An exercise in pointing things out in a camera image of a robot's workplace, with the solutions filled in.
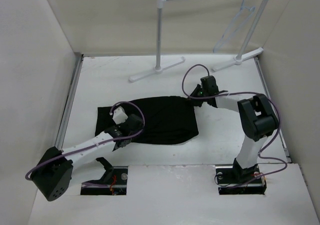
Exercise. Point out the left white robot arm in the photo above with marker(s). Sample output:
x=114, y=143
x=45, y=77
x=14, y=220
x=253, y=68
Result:
x=55, y=171

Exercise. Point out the left aluminium table rail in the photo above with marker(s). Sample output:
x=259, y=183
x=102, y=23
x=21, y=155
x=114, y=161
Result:
x=61, y=132

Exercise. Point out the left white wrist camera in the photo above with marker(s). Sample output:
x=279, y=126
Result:
x=118, y=115

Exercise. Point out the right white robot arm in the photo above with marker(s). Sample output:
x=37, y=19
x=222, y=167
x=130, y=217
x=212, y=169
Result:
x=259, y=121

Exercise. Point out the black trousers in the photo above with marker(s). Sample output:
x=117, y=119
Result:
x=169, y=120

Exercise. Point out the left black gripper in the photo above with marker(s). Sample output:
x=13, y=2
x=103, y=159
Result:
x=139, y=130

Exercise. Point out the white clothes rack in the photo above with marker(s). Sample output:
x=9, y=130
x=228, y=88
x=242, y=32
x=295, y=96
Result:
x=237, y=60

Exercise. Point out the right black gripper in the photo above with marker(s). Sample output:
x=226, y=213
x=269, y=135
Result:
x=198, y=88

